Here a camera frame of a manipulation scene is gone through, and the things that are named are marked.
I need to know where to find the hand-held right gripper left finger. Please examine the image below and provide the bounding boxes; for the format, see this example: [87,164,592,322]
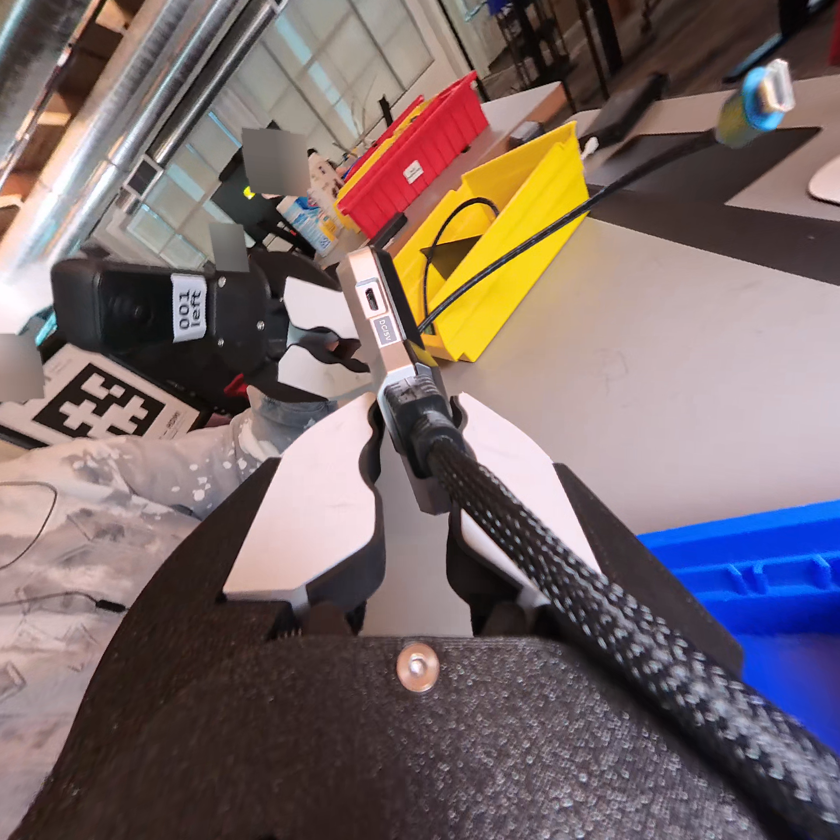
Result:
[223,392,387,616]

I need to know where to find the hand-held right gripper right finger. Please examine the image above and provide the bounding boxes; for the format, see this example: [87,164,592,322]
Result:
[448,392,602,609]

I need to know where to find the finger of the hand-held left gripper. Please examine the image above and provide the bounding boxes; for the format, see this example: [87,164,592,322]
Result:
[277,343,376,401]
[283,276,362,342]

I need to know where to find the silver hub adapter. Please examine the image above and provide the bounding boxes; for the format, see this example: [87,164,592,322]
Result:
[336,246,460,514]

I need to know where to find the black adapter cable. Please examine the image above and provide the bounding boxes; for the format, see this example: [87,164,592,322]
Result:
[423,197,501,329]

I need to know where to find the thick black braided cable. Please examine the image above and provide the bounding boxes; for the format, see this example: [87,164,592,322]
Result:
[382,377,840,840]

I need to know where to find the yellow plastic bin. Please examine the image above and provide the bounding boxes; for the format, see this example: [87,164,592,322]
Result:
[392,121,592,363]
[335,98,437,211]

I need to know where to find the blue plastic bin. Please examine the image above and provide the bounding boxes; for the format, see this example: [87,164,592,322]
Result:
[637,502,840,729]

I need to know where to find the braided hdmi cable green plug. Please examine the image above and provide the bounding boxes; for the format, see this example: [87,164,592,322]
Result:
[416,58,797,337]

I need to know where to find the person's left forearm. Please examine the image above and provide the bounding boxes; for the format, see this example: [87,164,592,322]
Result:
[0,387,339,519]

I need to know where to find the white blue printed package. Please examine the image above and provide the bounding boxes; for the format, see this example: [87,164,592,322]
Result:
[279,154,342,257]

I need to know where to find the black monitor on stand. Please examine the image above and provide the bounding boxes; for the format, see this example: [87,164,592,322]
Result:
[220,157,290,244]

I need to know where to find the black bin divider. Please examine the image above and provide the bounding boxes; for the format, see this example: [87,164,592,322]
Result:
[420,236,490,299]

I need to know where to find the framed black white marker sign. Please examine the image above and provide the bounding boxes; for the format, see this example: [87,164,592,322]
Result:
[0,344,211,450]

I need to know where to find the red plastic bin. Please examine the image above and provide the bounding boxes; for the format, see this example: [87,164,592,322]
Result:
[338,71,490,240]

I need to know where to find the person's grey hoodie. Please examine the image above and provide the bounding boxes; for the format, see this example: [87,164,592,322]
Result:
[0,459,198,788]

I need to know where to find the black rectangular box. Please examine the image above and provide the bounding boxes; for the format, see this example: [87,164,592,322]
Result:
[594,72,672,144]

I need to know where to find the white tablet stand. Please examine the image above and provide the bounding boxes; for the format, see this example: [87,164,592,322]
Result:
[807,157,840,206]

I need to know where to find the large silver air duct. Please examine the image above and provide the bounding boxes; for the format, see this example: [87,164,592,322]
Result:
[0,0,290,277]

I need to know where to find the thin black wire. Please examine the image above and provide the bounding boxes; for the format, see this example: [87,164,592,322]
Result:
[0,481,127,613]

